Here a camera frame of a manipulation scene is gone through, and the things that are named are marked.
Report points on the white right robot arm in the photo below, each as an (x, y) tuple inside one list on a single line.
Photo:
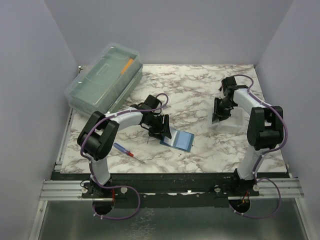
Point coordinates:
[(266, 131)]

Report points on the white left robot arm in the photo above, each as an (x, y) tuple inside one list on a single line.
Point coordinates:
[(98, 135)]

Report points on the orange pen in box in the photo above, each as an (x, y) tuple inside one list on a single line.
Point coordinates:
[(130, 61)]

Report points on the aluminium frame rail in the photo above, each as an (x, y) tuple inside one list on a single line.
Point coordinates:
[(74, 190)]

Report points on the white plastic card tray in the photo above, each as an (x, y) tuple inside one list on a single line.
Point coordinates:
[(233, 125)]

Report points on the blue red screwdriver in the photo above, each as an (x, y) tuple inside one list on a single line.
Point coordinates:
[(126, 152)]

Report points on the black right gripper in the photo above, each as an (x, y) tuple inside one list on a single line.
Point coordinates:
[(217, 113)]

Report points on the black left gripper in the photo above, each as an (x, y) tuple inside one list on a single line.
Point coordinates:
[(163, 129)]

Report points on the clear plastic storage box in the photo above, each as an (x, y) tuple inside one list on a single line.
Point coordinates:
[(101, 86)]

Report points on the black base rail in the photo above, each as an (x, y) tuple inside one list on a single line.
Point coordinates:
[(131, 201)]

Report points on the blue leather card holder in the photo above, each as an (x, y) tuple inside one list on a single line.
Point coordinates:
[(180, 140)]

